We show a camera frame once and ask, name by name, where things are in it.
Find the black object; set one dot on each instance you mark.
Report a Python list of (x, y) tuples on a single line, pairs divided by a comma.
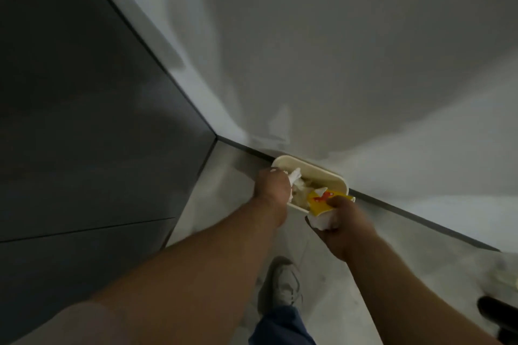
[(500, 316)]

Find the person's right hand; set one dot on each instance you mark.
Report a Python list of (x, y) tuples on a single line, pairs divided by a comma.
[(344, 227)]

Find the cream oval food container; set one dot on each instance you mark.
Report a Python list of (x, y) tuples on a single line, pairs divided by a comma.
[(319, 180)]

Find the person's blue trouser leg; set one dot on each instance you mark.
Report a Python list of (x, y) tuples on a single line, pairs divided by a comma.
[(281, 326)]

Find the white napkin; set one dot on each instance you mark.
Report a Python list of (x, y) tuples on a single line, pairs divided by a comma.
[(294, 180)]

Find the person's left hand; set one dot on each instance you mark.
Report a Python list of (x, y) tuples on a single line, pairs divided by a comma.
[(272, 191)]

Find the white tissue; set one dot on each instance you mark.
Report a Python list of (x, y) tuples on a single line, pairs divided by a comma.
[(325, 221)]

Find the yellow and red paper wrapper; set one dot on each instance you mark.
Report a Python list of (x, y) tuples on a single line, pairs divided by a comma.
[(321, 201)]

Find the person's grey sneaker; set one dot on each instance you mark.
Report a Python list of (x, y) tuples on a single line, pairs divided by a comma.
[(285, 284)]

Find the person's right forearm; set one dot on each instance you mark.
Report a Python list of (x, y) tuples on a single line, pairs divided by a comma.
[(404, 296)]

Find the person's left forearm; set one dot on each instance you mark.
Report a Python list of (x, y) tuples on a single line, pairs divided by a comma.
[(190, 276)]

